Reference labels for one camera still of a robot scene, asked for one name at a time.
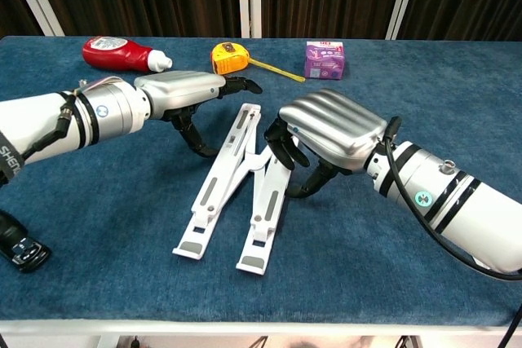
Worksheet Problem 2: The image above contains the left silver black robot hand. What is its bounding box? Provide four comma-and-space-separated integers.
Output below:
133, 70, 263, 158

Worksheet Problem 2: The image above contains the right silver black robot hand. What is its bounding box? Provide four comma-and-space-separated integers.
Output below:
263, 87, 388, 199

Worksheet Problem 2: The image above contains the white folding stand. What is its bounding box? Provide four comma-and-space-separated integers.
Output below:
171, 102, 294, 275

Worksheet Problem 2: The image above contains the yellow tape measure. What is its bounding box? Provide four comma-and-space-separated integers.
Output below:
210, 42, 307, 83

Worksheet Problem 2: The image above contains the small purple carton box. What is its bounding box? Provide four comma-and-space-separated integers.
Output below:
303, 40, 347, 80

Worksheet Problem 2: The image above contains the red ketchup bottle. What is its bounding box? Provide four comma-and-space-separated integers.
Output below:
82, 36, 174, 74

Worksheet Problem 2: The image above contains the blue table mat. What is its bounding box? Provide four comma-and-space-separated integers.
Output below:
0, 36, 522, 327

